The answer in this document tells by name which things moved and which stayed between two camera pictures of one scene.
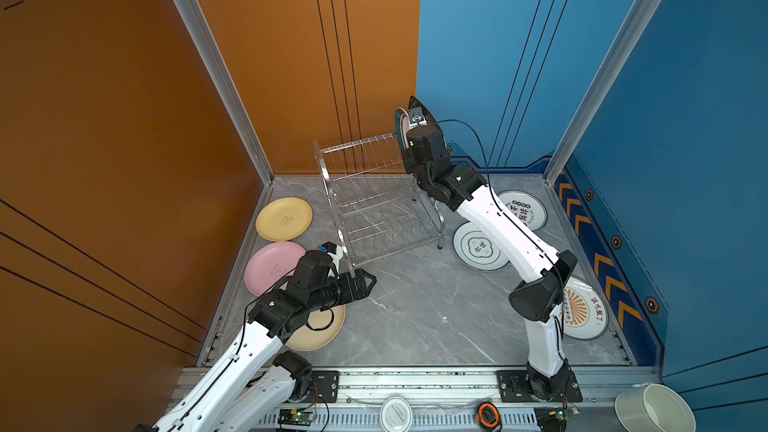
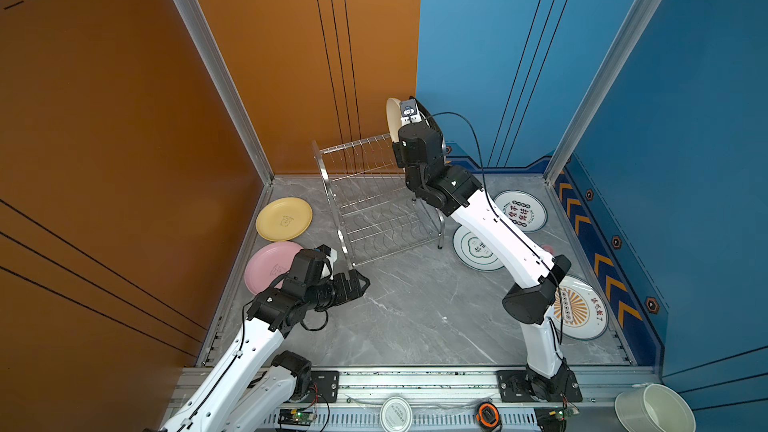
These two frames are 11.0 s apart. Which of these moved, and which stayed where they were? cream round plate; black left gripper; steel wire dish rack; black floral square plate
Moved: cream round plate
Stayed: black floral square plate; steel wire dish rack; black left gripper
